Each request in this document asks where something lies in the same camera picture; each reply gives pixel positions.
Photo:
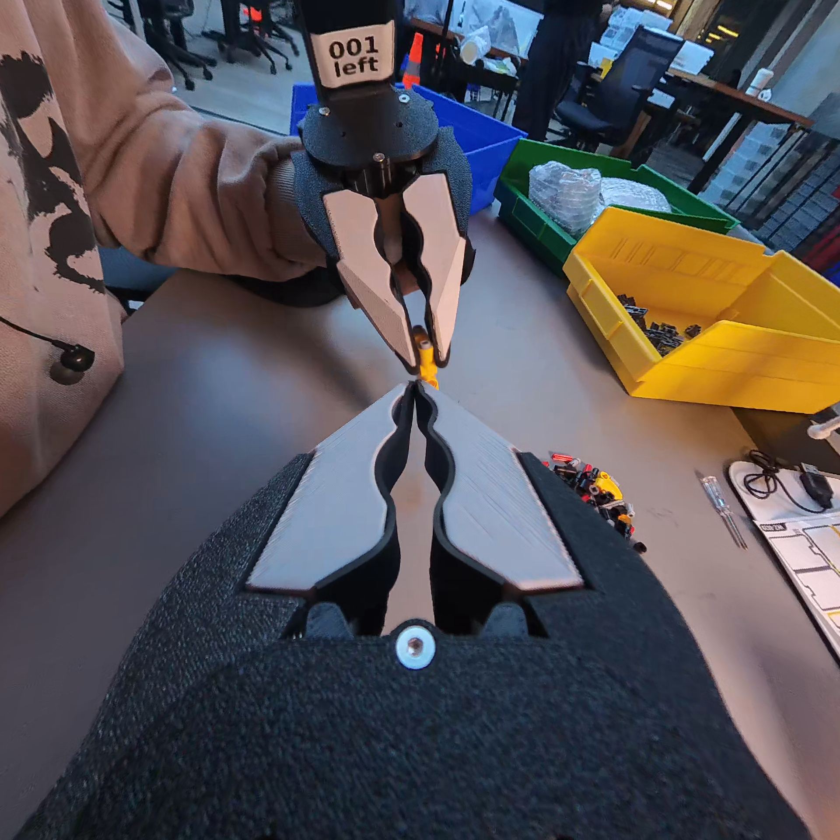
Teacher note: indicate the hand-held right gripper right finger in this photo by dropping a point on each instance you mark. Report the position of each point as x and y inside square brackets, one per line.
[505, 518]

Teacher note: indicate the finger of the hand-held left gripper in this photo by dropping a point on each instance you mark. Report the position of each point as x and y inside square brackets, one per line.
[361, 262]
[443, 249]

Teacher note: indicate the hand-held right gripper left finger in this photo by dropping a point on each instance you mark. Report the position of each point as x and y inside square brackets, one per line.
[321, 518]

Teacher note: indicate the yellow perforated brick beam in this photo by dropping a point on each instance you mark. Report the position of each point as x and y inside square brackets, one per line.
[426, 359]

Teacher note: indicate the blue plastic bin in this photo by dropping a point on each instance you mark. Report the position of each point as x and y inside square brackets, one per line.
[479, 138]

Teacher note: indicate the person's left forearm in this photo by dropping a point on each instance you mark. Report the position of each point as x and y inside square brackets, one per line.
[197, 190]

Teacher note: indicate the grey desk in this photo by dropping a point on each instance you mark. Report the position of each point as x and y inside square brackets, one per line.
[229, 426]

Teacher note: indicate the person's left hand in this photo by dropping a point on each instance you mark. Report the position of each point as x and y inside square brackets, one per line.
[407, 279]

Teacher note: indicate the orange traffic cone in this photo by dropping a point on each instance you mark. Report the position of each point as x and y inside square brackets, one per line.
[413, 62]

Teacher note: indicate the black knit cuff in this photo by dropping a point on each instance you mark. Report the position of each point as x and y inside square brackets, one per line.
[282, 289]

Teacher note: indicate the green plastic bin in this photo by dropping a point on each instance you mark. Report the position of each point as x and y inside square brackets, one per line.
[525, 223]

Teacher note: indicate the pile of small connector pins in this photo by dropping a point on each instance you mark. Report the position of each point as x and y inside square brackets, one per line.
[600, 492]

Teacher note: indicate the white paper cup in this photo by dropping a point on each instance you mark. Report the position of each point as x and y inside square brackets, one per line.
[760, 82]
[474, 46]

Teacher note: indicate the crumpled clear plastic bag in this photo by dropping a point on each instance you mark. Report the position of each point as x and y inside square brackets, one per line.
[564, 193]

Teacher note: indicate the black office chair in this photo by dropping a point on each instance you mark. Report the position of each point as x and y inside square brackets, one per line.
[623, 92]
[259, 33]
[174, 39]

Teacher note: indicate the clear plastic storage box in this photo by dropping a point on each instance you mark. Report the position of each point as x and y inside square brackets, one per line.
[505, 26]

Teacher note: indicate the flat bubble wrap bag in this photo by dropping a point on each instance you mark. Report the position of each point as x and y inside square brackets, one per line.
[633, 193]

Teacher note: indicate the heap of black brick parts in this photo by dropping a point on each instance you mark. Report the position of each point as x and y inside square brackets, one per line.
[663, 331]

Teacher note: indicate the yellow plastic parts bin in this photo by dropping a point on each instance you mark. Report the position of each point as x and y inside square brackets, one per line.
[754, 354]

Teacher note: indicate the background work table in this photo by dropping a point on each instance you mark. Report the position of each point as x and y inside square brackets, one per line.
[741, 98]

